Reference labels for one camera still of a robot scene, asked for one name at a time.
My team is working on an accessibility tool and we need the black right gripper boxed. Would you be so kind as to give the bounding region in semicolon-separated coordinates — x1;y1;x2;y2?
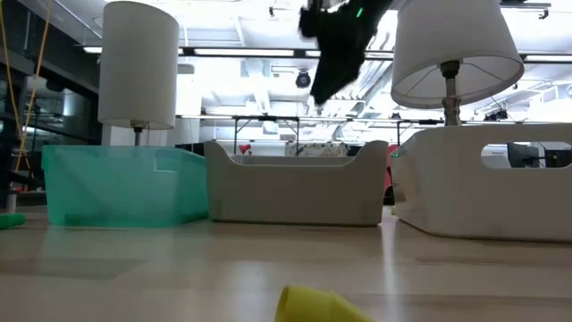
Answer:
298;0;395;107

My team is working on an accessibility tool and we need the patterned background box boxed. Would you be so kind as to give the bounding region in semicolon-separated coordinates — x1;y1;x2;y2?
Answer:
285;141;349;157

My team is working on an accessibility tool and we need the red background object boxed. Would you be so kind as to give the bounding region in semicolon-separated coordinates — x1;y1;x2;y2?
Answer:
383;142;400;207

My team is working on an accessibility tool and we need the tapered shade lamp chrome base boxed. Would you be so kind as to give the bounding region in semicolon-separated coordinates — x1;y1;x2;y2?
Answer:
391;0;526;127

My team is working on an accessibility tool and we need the grey plastic bin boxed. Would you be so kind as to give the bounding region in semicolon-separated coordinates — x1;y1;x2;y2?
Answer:
204;140;390;228

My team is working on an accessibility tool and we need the white plastic bin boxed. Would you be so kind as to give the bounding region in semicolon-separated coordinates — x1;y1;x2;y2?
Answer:
391;123;572;244

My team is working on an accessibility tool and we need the cylinder shade lamp wooden base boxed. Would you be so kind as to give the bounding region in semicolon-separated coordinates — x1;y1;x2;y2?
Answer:
97;0;181;148

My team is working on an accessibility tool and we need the black background monitor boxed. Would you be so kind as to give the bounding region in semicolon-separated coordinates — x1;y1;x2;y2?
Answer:
507;142;541;169
543;148;572;169

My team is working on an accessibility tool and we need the yellow crayon stub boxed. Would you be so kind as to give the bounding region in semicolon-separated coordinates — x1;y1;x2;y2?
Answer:
273;284;375;322

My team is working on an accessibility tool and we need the green translucent plastic bin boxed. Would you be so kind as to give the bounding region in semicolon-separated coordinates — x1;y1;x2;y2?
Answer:
41;143;210;228

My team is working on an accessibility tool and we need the green crayon stub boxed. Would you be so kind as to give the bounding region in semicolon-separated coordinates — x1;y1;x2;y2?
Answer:
0;212;27;231

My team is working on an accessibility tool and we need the black ceiling camera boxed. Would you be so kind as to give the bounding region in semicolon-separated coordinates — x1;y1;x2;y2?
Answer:
294;70;313;90

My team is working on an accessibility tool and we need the black background table frame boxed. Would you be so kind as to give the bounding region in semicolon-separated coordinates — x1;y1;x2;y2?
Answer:
231;114;301;157

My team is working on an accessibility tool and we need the yellow extension cable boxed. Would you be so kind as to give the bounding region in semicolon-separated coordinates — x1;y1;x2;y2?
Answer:
0;0;54;175

